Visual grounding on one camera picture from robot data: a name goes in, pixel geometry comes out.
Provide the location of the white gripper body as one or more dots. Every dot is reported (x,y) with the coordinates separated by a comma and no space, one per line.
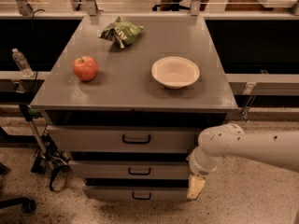
(197,169)

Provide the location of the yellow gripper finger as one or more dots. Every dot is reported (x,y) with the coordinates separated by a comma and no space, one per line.
(196,184)

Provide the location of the grey drawer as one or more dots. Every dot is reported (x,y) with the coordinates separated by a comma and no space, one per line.
(130,169)
(135,193)
(124,139)

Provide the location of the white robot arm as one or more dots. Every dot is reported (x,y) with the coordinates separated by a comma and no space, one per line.
(244,178)

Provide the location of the grey drawer cabinet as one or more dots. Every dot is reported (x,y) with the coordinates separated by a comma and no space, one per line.
(124,93)

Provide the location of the grey bottom drawer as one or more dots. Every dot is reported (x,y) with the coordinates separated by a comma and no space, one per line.
(135,193)

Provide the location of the grey top drawer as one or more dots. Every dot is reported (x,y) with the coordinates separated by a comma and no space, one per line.
(124,139)

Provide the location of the white paper bowl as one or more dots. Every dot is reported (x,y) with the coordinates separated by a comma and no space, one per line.
(175,72)

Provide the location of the red apple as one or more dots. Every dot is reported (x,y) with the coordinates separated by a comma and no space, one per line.
(85,68)

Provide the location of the green chip bag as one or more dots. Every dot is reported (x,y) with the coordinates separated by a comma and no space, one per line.
(124,33)

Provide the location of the black office chair base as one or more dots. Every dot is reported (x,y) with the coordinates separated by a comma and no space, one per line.
(28,206)

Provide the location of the clear plastic water bottle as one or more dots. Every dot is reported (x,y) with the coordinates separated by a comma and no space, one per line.
(22,63)

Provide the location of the metal clamp on rail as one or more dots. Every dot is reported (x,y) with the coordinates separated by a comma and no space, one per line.
(248,92)

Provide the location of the grabber tool with green handle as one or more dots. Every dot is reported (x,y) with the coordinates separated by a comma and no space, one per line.
(49,153)

